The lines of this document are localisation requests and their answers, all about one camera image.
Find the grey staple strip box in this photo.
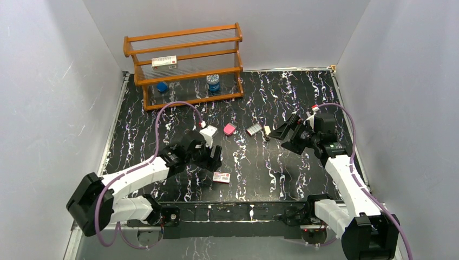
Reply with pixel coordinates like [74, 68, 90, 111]
[246, 123, 263, 137]

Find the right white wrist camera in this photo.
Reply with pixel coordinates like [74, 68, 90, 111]
[304, 105, 320, 130]

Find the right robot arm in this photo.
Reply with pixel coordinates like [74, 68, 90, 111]
[269, 114, 399, 259]

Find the red white staple box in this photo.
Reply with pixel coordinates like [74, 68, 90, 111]
[212, 172, 231, 184]

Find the pink eraser block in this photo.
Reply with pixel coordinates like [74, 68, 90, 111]
[224, 123, 236, 136]

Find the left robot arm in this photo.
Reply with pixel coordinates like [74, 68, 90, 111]
[66, 126, 222, 237]

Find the blue round tin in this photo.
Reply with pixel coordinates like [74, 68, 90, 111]
[206, 74, 220, 93]

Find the beige small eraser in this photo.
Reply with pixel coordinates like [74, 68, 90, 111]
[263, 125, 271, 141]

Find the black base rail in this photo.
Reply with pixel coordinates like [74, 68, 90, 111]
[127, 201, 335, 243]

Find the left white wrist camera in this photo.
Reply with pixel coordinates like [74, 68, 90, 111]
[199, 125, 218, 148]

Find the white staple box on shelf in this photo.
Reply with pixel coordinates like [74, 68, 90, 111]
[151, 55, 178, 72]

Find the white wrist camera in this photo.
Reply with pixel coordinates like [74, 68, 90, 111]
[304, 105, 320, 130]
[199, 125, 218, 148]

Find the small blue box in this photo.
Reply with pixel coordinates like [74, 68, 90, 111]
[156, 82, 169, 94]

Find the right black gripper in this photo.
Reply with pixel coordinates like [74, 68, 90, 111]
[268, 113, 319, 155]

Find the orange wooden shelf rack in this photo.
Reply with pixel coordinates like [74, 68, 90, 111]
[123, 23, 244, 111]

